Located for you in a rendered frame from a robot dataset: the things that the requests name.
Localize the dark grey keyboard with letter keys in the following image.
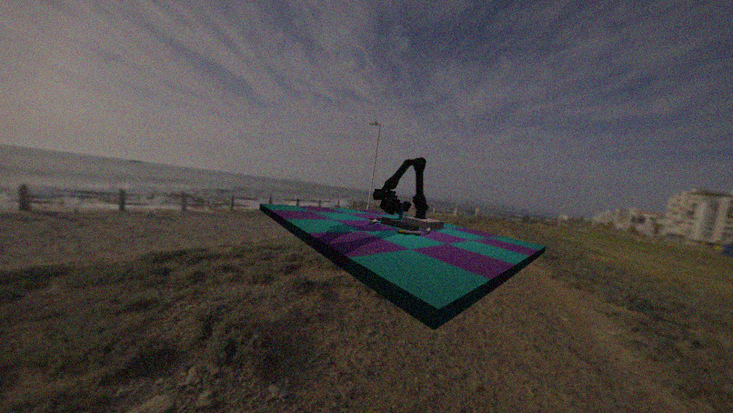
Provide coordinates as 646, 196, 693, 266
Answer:
381, 218, 420, 231

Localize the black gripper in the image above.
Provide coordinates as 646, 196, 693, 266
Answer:
380, 195, 411, 215

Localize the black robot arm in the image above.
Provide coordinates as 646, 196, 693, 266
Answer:
373, 157, 428, 219

